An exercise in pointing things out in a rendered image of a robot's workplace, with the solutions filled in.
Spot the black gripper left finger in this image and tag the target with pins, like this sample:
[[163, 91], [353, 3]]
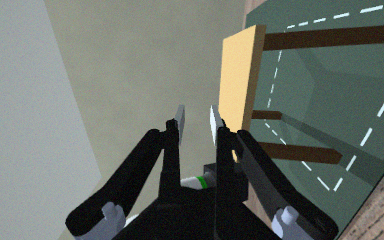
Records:
[[103, 215]]

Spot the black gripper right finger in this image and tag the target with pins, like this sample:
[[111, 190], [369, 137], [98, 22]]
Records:
[[293, 216]]

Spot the dark green mat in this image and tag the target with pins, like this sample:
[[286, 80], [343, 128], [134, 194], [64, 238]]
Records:
[[329, 97]]

